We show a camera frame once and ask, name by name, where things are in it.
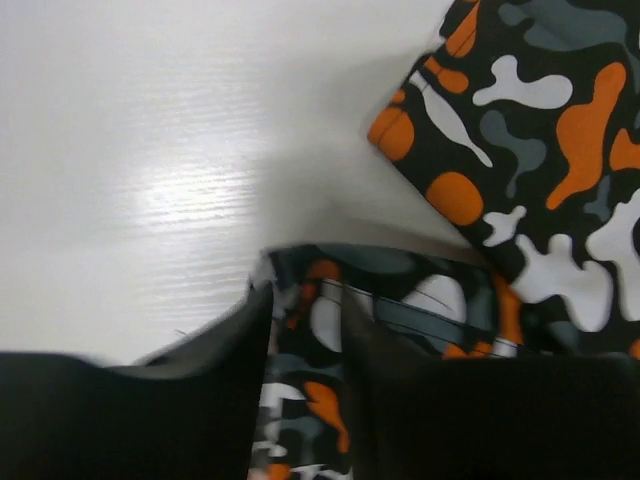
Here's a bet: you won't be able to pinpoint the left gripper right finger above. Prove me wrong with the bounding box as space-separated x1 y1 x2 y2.
341 292 639 479

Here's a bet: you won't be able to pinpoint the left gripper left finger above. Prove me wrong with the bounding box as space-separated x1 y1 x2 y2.
1 286 273 479

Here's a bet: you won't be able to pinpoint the orange camouflage shorts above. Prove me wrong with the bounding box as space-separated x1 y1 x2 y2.
248 1 639 479

